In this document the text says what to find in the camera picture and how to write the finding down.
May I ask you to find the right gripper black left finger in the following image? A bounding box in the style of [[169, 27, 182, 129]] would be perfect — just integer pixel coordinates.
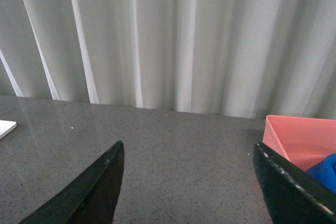
[[21, 141, 124, 223]]

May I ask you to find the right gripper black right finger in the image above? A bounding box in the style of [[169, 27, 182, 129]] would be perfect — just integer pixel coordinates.
[[253, 143, 335, 223]]

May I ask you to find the blue microfiber cloth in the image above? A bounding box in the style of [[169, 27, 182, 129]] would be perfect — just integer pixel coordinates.
[[306, 154, 335, 194]]

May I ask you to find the pink plastic bin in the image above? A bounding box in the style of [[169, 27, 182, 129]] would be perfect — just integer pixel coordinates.
[[263, 115, 335, 171]]

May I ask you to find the white rack with wooden bars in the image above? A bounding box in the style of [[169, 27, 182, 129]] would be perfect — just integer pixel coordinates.
[[0, 120, 17, 139]]

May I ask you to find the white pleated curtain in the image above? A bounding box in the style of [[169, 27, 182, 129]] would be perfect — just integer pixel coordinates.
[[1, 0, 335, 119]]

